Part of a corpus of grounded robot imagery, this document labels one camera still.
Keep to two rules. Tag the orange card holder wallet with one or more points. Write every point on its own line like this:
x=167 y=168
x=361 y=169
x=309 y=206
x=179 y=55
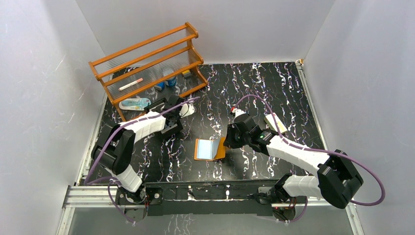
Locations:
x=209 y=150

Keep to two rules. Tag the blue packaged item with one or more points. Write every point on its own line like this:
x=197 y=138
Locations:
x=134 y=104

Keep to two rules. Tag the white pink pen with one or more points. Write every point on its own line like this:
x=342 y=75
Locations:
x=130 y=84

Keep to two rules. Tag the black card tray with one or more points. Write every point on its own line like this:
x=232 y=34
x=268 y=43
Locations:
x=172 y=126

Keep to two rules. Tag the small blue block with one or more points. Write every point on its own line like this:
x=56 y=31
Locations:
x=160 y=86

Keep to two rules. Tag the orange wooden shelf rack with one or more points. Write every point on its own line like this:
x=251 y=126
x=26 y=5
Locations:
x=172 y=51

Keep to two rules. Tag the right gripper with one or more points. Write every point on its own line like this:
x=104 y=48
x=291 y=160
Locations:
x=230 y=142

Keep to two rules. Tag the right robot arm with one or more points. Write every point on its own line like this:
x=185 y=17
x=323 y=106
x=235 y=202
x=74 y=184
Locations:
x=333 y=178

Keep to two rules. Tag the white box with red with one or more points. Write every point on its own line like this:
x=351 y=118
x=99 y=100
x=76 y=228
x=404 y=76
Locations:
x=274 y=123

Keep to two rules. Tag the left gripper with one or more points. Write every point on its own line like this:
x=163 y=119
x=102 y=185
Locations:
x=158 y=105

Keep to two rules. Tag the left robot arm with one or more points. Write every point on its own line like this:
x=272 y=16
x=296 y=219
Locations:
x=115 y=145

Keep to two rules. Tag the blue white can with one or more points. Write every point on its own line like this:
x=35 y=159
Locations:
x=170 y=82

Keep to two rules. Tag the small grey yellow block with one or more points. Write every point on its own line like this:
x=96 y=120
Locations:
x=186 y=74

